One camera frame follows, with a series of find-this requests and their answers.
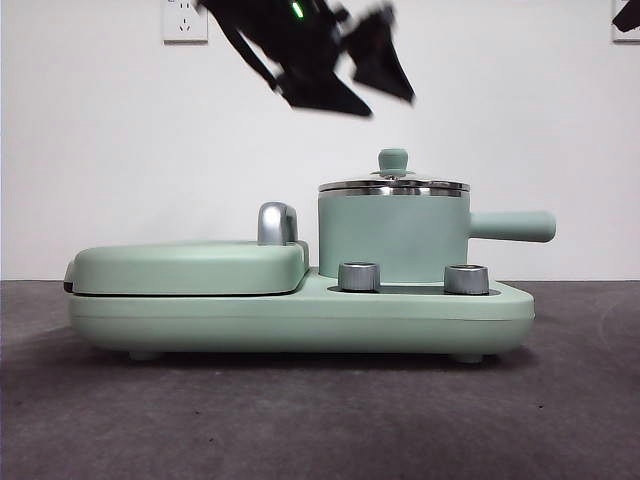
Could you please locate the glass lid with green knob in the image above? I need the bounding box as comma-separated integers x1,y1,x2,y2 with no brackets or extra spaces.
318,147,471,196

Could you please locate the silver control knob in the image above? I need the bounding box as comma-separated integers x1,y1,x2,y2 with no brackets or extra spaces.
443,263,490,295
337,261,382,292

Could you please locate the green hinged griddle cover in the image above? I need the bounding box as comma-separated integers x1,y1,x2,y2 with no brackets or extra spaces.
64,238,311,297

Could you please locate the green breakfast machine base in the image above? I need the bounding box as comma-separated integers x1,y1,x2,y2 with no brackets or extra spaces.
67,267,535,362

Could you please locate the white wall socket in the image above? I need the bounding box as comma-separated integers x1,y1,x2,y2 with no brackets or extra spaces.
160,0,209,45
611,0,640,44

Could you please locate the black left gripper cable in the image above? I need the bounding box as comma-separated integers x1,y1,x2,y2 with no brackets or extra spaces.
219,14,284,94

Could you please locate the chrome griddle cover handle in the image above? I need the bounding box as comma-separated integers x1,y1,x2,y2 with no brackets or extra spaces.
256,201,301,247

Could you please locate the green pot with side handle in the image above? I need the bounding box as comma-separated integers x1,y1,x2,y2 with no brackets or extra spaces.
317,189,557,281

